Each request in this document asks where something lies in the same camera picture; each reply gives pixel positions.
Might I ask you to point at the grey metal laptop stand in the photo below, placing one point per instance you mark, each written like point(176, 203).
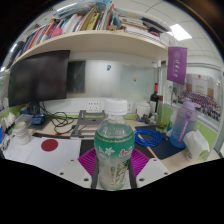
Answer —
point(85, 125)

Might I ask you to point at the large purple water bottle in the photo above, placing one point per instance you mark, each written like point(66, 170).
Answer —
point(183, 128)

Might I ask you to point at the group photo poster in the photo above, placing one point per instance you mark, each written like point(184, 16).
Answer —
point(203, 100)

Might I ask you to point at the white paper sheet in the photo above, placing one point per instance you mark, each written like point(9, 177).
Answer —
point(66, 153)
point(20, 151)

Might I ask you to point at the black desk mat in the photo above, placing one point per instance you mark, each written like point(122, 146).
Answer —
point(87, 144)

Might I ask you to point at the wall shelf with books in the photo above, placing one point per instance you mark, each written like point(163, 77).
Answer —
point(96, 41)

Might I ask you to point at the white round jar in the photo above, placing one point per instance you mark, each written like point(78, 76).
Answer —
point(143, 110)

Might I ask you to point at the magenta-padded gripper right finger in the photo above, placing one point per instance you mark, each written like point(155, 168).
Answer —
point(151, 171)

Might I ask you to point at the dark blue mouse pad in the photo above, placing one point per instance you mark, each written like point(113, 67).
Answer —
point(165, 151)

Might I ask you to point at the small blue box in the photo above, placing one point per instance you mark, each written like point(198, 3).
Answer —
point(38, 119)

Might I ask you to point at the flat round red coaster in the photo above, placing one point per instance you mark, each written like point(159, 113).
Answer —
point(49, 145)

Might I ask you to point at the dark wine bottle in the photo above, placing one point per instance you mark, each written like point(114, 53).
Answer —
point(154, 98)

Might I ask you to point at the purple hanging pennant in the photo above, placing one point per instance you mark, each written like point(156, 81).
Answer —
point(176, 65)

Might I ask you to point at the green-labelled clear drink bottle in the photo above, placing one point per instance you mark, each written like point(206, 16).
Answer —
point(114, 150)

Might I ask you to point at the black computer monitor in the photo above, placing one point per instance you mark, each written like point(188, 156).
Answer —
point(38, 78)

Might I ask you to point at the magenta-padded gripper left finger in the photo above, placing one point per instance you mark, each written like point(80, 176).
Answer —
point(74, 170)

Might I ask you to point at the white wall socket row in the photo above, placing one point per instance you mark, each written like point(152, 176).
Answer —
point(93, 106)

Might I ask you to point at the white tissue pack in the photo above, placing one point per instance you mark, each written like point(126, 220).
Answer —
point(196, 145)

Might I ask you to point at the white ceramic mug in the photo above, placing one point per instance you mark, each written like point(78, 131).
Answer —
point(21, 133)

